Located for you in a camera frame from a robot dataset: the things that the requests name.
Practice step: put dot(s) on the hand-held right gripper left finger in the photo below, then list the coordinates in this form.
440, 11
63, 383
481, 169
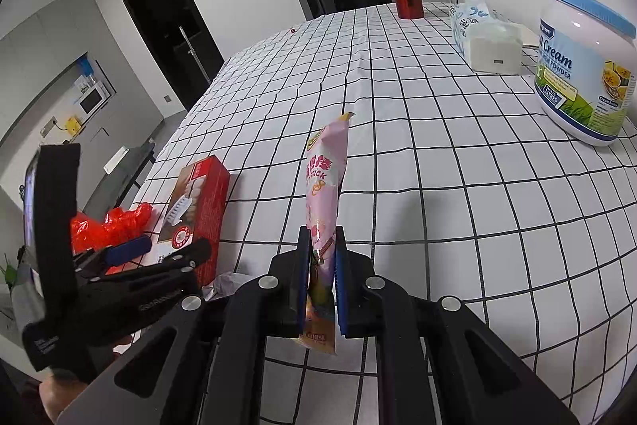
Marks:
301, 285

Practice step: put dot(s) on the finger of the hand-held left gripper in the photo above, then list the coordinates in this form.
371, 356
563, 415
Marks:
184, 258
132, 248

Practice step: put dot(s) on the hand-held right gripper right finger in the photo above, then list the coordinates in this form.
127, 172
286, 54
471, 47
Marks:
343, 290

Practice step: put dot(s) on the red plastic bag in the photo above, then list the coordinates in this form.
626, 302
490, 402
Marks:
117, 221

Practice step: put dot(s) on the pink snack wrapper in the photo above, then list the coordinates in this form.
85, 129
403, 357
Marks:
323, 186

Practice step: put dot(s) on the person's left hand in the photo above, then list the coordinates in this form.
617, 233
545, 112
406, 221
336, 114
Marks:
59, 397

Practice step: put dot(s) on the crumpled white wrapper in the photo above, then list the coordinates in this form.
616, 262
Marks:
226, 285

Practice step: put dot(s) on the red toothpaste box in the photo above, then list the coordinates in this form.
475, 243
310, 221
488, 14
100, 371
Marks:
204, 206

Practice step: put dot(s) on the glass coffee table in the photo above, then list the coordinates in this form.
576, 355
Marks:
119, 186

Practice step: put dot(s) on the white flat board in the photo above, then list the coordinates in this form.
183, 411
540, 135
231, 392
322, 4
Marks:
116, 160

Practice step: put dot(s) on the yellow container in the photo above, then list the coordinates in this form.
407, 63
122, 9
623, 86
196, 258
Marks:
73, 126

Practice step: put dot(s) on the grey kitchen counter cabinet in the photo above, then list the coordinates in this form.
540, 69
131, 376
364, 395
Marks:
142, 129

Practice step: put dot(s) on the white microwave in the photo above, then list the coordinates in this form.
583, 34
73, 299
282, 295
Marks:
92, 101

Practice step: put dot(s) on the checked white tablecloth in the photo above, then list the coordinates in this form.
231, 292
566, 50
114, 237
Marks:
448, 206

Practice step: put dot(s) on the blue water jug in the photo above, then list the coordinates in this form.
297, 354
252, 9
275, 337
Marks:
85, 65

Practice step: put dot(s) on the small white box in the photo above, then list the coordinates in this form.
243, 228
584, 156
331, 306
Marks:
495, 51

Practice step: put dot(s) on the blue white tissue pack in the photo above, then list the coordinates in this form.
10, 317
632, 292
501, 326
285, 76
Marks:
473, 14

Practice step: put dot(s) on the milk powder can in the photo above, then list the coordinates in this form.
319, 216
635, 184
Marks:
577, 71

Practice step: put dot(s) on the wall outlet strip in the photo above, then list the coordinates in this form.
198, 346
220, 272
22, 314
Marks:
48, 126

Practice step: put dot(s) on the grey upper wall cabinets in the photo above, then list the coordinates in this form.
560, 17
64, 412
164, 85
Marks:
50, 41

